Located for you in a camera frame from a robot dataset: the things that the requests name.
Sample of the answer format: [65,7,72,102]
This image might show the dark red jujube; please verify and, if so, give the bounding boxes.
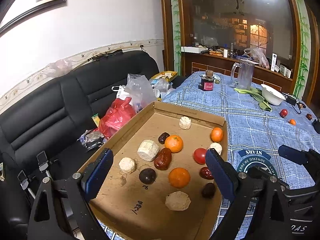
[199,167,214,180]

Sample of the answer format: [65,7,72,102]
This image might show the red tomato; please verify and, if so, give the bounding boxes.
[193,148,207,165]
[279,109,288,118]

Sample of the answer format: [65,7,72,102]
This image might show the orange mandarin front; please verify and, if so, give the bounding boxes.
[210,127,223,142]

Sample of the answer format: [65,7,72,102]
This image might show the white corn piece front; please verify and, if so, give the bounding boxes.
[165,191,191,211]

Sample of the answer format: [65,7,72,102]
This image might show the dark plum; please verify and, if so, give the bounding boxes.
[139,168,156,185]

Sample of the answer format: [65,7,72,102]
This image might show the white corn piece large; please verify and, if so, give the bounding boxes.
[137,139,159,162]

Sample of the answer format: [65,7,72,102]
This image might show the large red jujube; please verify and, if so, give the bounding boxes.
[153,148,172,171]

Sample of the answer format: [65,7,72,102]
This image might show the small dark jujube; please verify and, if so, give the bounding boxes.
[158,132,170,144]

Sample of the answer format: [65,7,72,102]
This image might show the dark jujube front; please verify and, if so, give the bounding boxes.
[201,183,216,199]

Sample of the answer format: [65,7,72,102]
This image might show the small orange mandarin far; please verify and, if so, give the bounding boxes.
[289,119,296,126]

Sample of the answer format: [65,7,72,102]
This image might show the blue plaid tablecloth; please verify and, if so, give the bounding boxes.
[98,71,320,240]

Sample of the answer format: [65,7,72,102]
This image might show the black power adapter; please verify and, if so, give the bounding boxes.
[285,94,297,106]

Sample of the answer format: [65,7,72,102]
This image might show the white bowl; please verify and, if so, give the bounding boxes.
[261,84,285,106]

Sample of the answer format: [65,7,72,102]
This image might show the brown cardboard box tray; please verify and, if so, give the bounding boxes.
[79,101,229,240]

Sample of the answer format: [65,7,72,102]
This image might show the red plastic bag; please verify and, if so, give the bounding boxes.
[99,97,136,140]

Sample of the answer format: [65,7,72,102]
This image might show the black leather sofa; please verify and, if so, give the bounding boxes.
[1,50,159,239]

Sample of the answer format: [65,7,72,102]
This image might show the green leafy vegetable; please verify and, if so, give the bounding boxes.
[234,87,272,112]

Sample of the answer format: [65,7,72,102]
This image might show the dark jar pink label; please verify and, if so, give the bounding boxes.
[199,70,214,91]

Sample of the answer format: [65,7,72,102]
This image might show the clear plastic bag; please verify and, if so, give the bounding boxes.
[112,74,156,113]

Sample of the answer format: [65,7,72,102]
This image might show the clear glass pitcher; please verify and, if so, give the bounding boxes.
[231,59,255,90]

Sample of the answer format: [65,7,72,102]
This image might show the white tall box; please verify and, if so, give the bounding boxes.
[270,53,277,72]

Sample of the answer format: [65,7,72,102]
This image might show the plastic bag on counter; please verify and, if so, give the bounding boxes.
[244,47,270,69]

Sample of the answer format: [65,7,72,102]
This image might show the yellow snack box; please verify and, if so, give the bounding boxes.
[150,71,178,82]

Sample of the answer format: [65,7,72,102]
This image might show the wooden counter cabinet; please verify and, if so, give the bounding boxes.
[183,52,293,93]

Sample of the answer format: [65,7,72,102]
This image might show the white flat box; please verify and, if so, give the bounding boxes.
[181,46,208,54]

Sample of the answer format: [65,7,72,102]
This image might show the framed wall picture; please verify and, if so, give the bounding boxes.
[1,0,67,35]

